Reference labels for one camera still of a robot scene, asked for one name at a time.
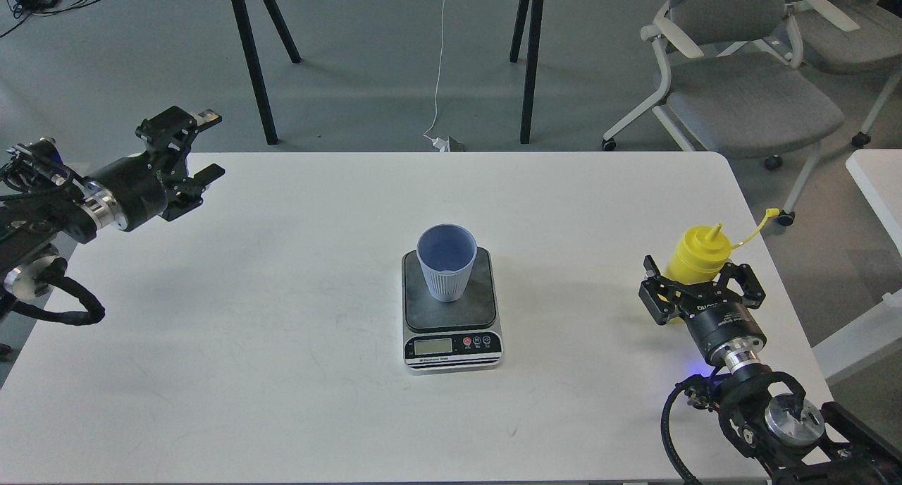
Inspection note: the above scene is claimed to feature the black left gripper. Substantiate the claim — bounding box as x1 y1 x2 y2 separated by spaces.
83 106 226 231

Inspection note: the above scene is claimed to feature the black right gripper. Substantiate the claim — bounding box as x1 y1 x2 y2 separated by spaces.
638 256 767 367

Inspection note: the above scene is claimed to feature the yellow squeeze bottle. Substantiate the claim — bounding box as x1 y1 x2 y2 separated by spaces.
663 209 779 296

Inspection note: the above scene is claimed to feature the blue plastic cup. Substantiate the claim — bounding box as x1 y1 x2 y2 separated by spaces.
416 223 478 302

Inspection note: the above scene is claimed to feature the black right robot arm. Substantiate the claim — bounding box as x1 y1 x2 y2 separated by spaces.
638 256 901 484

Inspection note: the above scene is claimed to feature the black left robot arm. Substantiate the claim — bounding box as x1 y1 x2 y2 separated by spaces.
1 106 223 326

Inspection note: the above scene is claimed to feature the digital kitchen scale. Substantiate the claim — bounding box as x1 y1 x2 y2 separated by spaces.
402 247 505 374

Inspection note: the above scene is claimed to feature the black-legged background table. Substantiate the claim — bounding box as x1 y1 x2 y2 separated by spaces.
190 0 563 146

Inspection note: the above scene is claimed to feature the grey office chair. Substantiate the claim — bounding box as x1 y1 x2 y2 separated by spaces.
787 0 901 149
602 0 844 227

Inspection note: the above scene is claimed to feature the white side table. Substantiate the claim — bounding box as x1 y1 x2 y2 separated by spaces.
813 149 901 385

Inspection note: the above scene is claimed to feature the white hanging cable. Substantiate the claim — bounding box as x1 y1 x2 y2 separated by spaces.
423 0 452 152

